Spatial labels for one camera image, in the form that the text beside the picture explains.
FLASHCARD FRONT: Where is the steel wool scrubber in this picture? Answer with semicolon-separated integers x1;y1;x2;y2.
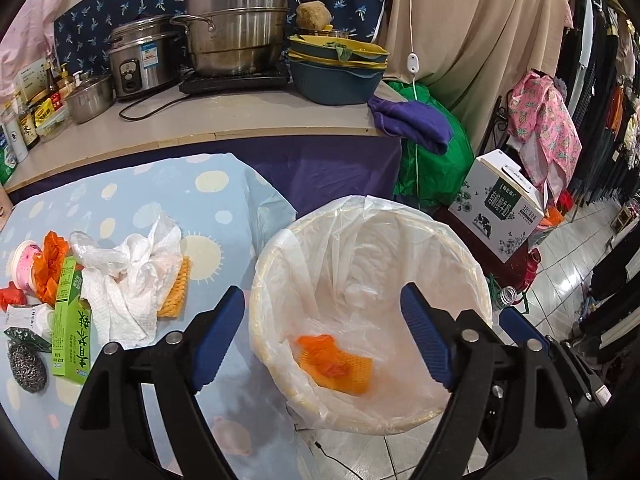
8;342;47;393

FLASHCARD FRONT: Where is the pink paper cup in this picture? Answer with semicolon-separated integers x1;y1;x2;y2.
10;240;41;292

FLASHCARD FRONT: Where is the purple folded cloth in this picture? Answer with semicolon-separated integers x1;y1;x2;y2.
368;96;452;155

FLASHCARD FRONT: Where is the large stainless steamer pot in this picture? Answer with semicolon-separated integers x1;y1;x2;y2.
171;0;288;77

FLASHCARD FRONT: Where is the beige curtain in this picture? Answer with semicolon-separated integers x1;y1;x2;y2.
378;0;567;148

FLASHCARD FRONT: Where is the clear plastic bottle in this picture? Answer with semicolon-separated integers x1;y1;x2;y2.
491;286;529;313

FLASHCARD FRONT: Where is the yellow seasoning packet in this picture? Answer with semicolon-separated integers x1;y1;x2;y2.
34;98;55;127

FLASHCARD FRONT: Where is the black induction cooktop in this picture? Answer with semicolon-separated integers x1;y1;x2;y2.
178;65;290;96

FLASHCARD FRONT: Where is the clear crumpled plastic bag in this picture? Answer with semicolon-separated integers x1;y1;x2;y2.
70;211;183;292

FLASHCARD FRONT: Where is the green toothpaste box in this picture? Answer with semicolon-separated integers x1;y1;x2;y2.
52;255;91;385

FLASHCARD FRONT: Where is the white milk gift box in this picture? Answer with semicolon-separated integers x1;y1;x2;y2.
448;150;544;263

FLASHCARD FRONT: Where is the round white trash bin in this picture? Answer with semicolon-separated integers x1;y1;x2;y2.
248;199;494;436

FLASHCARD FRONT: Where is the small stainless steel bowl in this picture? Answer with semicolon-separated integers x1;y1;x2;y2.
66;74;115;125

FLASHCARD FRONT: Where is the red bottle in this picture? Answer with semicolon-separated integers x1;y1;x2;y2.
520;247;541;292

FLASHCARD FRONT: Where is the black power cable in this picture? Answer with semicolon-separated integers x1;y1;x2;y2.
117;90;194;123

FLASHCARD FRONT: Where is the orange mesh sponge on table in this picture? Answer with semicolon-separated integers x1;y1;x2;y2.
157;257;191;318

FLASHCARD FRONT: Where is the orange crumpled wrapper in bin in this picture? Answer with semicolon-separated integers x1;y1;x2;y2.
296;334;349;378

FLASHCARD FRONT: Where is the white paper towel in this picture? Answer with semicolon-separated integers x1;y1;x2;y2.
81;263;163;349

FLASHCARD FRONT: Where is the clear food container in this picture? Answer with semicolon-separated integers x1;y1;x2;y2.
36;105;70;140

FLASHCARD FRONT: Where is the pink floral garment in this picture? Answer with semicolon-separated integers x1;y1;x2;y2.
506;70;582;206

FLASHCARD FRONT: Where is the red plastic bag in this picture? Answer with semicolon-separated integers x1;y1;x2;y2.
0;282;27;312

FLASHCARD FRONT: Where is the green white milk carton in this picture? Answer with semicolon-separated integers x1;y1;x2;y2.
4;304;54;353

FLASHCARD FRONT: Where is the green plastic bag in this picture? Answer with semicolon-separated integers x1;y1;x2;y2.
386;80;475;209

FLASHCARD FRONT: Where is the light blue patterned tablecloth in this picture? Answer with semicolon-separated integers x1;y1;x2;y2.
1;154;317;479

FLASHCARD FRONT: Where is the green white box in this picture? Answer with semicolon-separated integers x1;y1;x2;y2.
0;125;17;185

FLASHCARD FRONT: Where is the orange mesh sponge in bin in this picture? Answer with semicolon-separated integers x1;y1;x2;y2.
298;346;373;396

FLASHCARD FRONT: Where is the white bottle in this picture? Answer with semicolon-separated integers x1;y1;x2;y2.
1;107;28;162

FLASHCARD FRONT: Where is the translucent white bin liner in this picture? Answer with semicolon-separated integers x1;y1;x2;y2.
248;194;494;430

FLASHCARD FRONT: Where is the dark sauce bottle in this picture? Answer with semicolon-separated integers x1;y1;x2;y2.
15;92;39;151

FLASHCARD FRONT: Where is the white cord with switch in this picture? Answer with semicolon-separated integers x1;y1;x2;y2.
401;0;421;196

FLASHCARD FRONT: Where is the brown loofah sponge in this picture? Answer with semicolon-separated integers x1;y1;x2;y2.
296;1;333;30

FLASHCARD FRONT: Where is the orange plastic bag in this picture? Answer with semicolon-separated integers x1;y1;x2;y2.
32;231;70;307

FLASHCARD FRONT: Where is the silver rice cooker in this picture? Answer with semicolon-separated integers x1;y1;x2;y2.
107;14;186;101

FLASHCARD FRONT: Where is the navy floral backsplash cloth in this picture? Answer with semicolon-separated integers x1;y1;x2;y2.
54;0;385;75

